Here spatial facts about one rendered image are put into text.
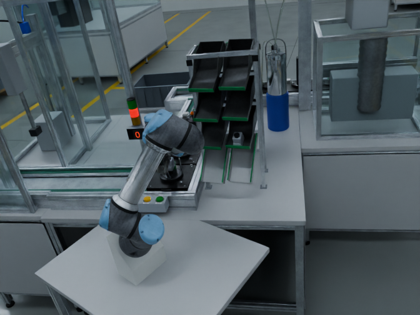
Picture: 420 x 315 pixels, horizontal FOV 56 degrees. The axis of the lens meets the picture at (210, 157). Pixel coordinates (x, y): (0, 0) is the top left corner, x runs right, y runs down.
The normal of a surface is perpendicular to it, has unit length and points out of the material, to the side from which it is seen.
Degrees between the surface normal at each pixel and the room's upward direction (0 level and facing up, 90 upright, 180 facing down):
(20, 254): 90
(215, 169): 45
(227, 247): 0
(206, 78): 25
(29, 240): 90
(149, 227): 53
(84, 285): 0
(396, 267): 0
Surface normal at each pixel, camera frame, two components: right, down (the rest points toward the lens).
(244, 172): -0.32, -0.24
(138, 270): 0.76, 0.25
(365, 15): -0.16, 0.52
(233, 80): -0.25, -0.56
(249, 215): -0.12, -0.86
